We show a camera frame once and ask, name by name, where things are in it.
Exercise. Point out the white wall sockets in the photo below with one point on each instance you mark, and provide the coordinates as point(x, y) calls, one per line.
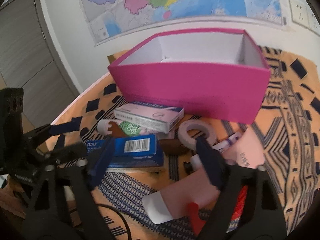
point(303, 15)

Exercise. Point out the orange patterned table cloth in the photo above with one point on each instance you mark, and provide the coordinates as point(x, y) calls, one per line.
point(287, 127)

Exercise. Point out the pink cardboard storage box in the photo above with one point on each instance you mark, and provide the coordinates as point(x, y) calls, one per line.
point(212, 72)

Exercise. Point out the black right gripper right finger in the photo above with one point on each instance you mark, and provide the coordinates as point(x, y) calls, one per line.
point(247, 207)

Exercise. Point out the pink white medicine box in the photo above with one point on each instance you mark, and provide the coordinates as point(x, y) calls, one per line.
point(156, 117)

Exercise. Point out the red corkscrew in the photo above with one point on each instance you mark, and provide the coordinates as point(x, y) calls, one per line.
point(197, 223)

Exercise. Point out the white purple small tube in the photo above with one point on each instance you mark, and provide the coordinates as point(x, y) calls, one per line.
point(221, 147)

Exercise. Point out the blue medicine box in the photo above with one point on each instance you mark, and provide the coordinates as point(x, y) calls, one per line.
point(129, 152)

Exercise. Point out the colourful wall map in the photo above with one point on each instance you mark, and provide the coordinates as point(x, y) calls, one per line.
point(109, 18)

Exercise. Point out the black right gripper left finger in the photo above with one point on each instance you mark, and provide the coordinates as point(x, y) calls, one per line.
point(48, 215)

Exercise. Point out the white tape roll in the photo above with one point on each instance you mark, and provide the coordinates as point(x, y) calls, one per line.
point(189, 130)

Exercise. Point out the pink paper packet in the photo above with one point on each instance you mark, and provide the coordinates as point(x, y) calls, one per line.
point(171, 201)

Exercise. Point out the white green tube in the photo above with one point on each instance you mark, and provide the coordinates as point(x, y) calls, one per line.
point(128, 128)

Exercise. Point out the grey door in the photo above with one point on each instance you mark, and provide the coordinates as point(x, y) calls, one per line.
point(29, 60)

